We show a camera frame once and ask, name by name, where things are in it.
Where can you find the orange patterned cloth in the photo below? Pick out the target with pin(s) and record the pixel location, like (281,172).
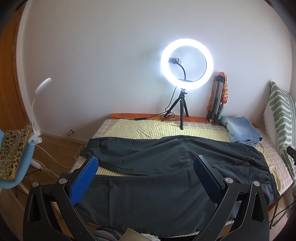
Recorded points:
(222,100)

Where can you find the blue chair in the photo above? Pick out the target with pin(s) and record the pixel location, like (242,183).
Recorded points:
(26,161)

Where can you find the black pants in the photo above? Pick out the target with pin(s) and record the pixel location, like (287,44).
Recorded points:
(166,171)

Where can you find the black phone holder gooseneck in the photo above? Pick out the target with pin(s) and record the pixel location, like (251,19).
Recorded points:
(178,70)

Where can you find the folded silver tripod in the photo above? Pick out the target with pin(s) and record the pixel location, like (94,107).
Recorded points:
(218,79)

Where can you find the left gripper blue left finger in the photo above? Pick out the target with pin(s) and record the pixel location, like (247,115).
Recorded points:
(81,178)

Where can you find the white clip lamp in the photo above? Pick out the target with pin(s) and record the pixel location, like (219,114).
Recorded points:
(38,111)

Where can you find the black mini tripod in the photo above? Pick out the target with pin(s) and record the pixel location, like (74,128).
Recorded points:
(183,108)

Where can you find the white ring light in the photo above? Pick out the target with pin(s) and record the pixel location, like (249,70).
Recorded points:
(195,58)

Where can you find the leopard print cushion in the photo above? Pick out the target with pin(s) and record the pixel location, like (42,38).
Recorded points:
(12,147)

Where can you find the folded blue jeans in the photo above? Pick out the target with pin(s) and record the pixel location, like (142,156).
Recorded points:
(241,130)

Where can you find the pink checked bedsheet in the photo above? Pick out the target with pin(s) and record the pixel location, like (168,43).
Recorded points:
(270,150)

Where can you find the yellow striped towel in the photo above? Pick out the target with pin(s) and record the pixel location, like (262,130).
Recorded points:
(153,129)

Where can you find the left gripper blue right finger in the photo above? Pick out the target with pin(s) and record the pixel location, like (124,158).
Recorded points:
(210,178)

